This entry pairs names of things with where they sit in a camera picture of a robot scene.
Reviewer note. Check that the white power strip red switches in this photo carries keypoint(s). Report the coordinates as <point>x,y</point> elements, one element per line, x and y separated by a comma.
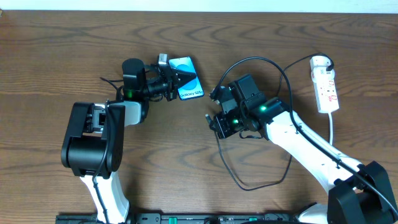
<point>325,90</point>

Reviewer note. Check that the white USB charger plug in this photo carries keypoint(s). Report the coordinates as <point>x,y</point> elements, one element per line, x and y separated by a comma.
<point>319,65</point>

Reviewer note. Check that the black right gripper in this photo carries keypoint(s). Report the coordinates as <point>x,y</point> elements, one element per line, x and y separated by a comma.
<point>218,125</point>

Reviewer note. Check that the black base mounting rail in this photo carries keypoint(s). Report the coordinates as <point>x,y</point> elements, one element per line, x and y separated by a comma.
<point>156,218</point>

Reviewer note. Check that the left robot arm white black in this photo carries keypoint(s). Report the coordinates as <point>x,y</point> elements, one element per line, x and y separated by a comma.
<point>93,143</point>

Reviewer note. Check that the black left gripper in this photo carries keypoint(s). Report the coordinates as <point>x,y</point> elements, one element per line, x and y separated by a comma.
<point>170,83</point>

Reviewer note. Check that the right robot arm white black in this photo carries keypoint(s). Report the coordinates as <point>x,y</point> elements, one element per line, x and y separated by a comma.
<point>357,193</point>

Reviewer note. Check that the Samsung Galaxy smartphone blue screen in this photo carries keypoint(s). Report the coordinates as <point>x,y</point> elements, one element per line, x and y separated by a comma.
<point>189,86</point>

